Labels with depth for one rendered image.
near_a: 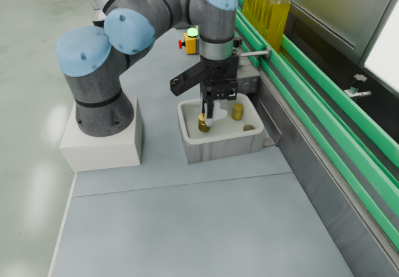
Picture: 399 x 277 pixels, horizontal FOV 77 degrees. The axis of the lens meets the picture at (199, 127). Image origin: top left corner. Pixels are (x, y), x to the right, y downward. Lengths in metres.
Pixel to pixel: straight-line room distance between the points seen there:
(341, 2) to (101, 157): 0.76
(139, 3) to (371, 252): 0.59
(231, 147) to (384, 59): 0.41
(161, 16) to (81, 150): 0.39
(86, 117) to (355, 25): 0.71
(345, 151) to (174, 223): 0.40
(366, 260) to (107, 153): 0.61
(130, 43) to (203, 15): 0.16
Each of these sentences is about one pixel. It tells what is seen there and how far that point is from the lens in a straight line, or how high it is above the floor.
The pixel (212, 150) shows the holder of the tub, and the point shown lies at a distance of 0.69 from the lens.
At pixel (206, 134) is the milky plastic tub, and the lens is 0.76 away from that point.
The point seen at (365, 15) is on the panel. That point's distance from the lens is 0.76.
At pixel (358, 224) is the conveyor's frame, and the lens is 0.58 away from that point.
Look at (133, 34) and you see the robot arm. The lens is 0.44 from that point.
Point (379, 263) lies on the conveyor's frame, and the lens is 0.58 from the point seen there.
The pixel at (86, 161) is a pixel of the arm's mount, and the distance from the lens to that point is 0.73.
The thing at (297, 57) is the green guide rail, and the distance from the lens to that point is 0.81.
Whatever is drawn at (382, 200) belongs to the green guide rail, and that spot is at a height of 0.93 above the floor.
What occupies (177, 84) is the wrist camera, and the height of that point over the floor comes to 0.97.
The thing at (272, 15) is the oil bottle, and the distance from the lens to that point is 0.83.
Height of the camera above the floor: 1.32
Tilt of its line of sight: 45 degrees down
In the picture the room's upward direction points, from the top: straight up
